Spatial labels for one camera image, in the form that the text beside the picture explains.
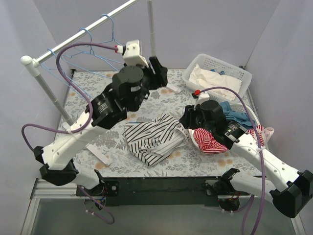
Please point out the white cloth in basket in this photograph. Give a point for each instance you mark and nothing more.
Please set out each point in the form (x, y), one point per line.
(222, 87)

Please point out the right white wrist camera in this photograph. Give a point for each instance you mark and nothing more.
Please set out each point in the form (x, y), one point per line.
(200, 97)

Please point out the pink white lace garment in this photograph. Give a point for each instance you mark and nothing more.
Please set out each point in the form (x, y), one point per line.
(264, 134)

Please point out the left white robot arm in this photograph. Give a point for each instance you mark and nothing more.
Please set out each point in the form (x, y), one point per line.
(126, 92)

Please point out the red white striped garment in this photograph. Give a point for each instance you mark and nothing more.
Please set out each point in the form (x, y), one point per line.
(206, 143)

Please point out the floral table mat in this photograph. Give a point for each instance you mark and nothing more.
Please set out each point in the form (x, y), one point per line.
(186, 161)

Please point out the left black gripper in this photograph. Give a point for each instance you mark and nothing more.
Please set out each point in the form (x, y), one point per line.
(151, 74)

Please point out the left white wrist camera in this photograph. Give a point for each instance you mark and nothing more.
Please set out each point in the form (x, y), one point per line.
(132, 53)

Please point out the white rectangular mesh basket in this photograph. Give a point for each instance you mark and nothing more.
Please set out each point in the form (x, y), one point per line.
(212, 63)

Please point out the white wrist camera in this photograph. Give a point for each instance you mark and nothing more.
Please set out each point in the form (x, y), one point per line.
(200, 97)
(132, 53)

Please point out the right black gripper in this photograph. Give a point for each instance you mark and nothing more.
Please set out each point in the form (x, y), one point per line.
(190, 117)

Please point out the white oval laundry basket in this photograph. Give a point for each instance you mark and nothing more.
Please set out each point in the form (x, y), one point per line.
(244, 110)

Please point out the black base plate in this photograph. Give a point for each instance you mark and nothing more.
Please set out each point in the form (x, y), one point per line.
(156, 191)

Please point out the black white striped tank top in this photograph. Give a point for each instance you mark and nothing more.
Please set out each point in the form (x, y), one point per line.
(154, 141)

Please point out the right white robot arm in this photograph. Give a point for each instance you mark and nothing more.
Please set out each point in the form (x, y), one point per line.
(287, 188)

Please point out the teal blue garment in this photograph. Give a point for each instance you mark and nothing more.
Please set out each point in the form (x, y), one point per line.
(232, 115)

